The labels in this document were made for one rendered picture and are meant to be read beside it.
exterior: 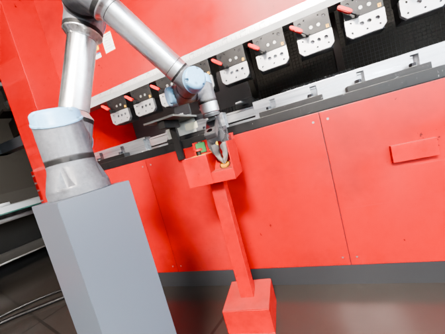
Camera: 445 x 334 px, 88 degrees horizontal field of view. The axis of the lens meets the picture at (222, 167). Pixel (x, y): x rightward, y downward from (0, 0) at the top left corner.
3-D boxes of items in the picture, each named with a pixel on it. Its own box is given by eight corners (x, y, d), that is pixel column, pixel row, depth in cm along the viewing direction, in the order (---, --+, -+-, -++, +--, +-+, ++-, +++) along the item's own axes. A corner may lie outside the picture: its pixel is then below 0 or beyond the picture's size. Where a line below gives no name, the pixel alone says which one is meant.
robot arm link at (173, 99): (167, 80, 79) (196, 75, 83) (161, 90, 89) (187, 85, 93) (175, 103, 80) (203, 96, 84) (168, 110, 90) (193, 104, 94)
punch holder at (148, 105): (136, 117, 145) (128, 91, 144) (145, 117, 153) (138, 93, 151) (155, 110, 140) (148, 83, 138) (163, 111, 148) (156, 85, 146)
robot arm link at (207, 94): (186, 80, 93) (204, 76, 96) (194, 107, 95) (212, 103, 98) (192, 73, 86) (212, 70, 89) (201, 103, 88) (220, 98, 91)
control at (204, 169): (189, 188, 94) (177, 146, 93) (202, 179, 110) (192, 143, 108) (236, 178, 89) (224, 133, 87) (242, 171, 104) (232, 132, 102)
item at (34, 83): (77, 297, 167) (-43, -38, 143) (150, 240, 246) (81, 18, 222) (101, 297, 158) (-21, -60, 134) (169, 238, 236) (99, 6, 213)
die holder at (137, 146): (94, 166, 167) (90, 154, 166) (100, 165, 173) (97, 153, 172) (148, 151, 149) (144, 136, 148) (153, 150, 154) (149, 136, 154)
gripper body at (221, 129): (230, 138, 100) (222, 110, 98) (226, 140, 92) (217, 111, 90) (214, 142, 102) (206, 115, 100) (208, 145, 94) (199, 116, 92)
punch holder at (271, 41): (259, 72, 116) (251, 39, 114) (262, 75, 124) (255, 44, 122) (289, 61, 110) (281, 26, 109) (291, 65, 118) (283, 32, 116)
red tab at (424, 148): (393, 163, 93) (390, 146, 93) (391, 162, 95) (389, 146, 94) (440, 154, 88) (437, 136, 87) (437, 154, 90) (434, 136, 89)
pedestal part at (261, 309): (226, 347, 94) (218, 321, 93) (237, 302, 118) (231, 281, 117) (275, 346, 89) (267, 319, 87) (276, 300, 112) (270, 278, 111)
